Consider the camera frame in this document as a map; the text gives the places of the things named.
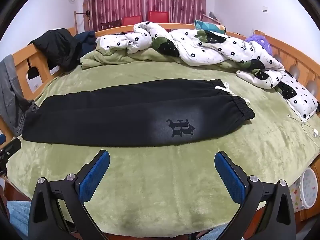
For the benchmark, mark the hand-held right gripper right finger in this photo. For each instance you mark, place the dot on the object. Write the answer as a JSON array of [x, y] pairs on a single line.
[[228, 175]]

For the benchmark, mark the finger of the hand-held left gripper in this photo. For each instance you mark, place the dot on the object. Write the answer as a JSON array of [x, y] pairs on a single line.
[[10, 148]]

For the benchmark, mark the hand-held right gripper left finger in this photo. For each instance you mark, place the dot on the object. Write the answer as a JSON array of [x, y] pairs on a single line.
[[95, 172]]

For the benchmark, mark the black pants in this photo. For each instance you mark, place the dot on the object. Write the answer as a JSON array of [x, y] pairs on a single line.
[[112, 115]]

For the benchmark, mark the grey denim garment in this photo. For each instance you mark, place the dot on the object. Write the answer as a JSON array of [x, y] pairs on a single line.
[[10, 87]]

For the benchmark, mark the green fleece blanket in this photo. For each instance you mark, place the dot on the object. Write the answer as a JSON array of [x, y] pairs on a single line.
[[162, 180]]

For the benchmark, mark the light blue fluffy cloth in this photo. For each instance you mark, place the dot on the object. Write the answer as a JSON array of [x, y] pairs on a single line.
[[18, 220]]

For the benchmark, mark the white star-print bin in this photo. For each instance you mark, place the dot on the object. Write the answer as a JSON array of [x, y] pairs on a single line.
[[306, 190]]

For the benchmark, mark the white floral pillow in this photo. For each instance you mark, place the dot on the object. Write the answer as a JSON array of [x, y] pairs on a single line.
[[300, 97]]

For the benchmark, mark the black jacket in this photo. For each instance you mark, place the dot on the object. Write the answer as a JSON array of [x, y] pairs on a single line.
[[60, 47]]

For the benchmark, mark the navy garment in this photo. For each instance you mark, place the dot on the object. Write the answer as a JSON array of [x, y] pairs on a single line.
[[87, 42]]

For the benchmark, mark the purple plush toy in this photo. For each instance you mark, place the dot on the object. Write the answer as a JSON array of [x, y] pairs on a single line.
[[260, 42]]

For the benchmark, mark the dark wooden chair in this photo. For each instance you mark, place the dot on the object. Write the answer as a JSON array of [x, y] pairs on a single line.
[[110, 25]]

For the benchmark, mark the teal patterned cushion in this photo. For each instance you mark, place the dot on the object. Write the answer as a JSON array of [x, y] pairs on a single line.
[[207, 26]]

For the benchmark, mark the wooden coat rack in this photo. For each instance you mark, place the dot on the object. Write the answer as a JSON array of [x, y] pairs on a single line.
[[86, 17]]

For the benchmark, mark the red chair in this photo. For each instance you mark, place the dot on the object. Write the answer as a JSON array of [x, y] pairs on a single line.
[[157, 16], [132, 20]]

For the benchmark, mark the wooden bed frame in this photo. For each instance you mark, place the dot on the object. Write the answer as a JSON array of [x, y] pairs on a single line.
[[300, 62]]

